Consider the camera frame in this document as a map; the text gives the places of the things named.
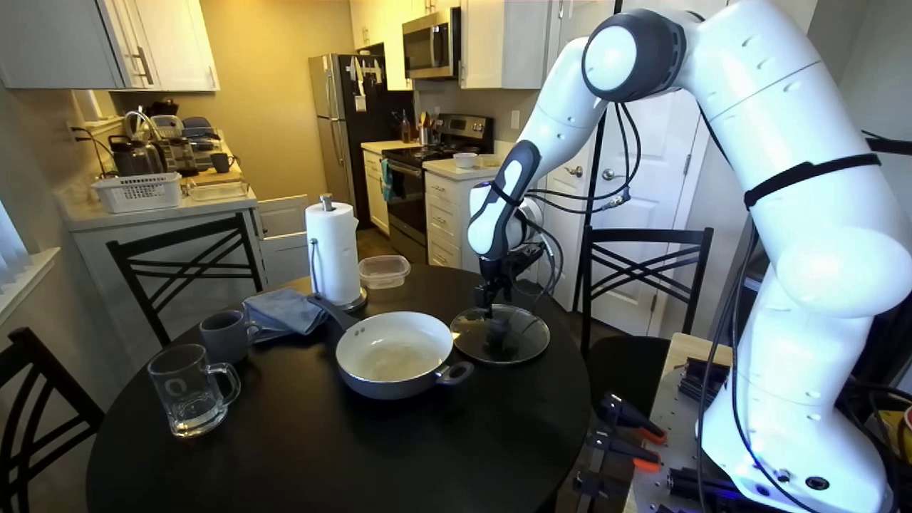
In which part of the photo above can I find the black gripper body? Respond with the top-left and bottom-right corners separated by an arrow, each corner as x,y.
477,240 -> 544,308

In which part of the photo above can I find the glass pot lid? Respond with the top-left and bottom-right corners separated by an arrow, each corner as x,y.
451,305 -> 551,368

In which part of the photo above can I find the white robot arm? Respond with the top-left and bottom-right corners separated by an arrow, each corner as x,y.
469,0 -> 912,513

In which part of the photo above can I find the white grey cooking pot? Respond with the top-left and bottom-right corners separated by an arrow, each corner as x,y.
336,309 -> 474,401

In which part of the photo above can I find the clear plastic food container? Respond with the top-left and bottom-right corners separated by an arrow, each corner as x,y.
360,252 -> 410,291

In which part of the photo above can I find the black round table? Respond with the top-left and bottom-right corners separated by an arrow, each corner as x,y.
87,285 -> 590,513

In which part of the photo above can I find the white door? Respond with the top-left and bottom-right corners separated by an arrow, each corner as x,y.
531,0 -> 744,339

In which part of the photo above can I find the black kitchen stove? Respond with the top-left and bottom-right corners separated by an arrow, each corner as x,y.
383,114 -> 493,250

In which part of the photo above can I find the black chair right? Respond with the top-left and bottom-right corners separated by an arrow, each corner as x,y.
575,227 -> 716,411

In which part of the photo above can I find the black chair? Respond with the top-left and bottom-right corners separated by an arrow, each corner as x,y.
0,327 -> 107,513
109,213 -> 266,344
575,227 -> 716,411

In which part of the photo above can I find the paper towel roll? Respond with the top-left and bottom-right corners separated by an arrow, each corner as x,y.
306,194 -> 362,309

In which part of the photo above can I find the blue folded cloth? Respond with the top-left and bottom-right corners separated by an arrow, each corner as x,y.
242,291 -> 325,341

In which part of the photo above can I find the stainless steel microwave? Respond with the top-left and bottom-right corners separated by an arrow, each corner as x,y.
402,6 -> 463,79

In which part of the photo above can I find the black refrigerator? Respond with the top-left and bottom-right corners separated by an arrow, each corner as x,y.
309,46 -> 414,220

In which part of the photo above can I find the grey ceramic mug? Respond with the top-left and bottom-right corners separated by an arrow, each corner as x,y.
199,309 -> 252,361

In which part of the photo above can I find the clear glass mug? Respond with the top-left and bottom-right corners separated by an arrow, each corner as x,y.
146,344 -> 242,438

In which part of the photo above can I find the white plastic basket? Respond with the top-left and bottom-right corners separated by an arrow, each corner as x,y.
94,174 -> 182,213

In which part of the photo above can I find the black chair back left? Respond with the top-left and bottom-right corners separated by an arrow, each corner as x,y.
109,213 -> 266,344

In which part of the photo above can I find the white upper cabinet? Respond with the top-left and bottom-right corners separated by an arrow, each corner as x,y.
0,0 -> 221,91

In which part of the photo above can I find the black chair front left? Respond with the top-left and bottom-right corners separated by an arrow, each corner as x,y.
0,327 -> 107,513

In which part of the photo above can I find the orange handled clamp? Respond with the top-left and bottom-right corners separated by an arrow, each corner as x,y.
597,392 -> 668,470

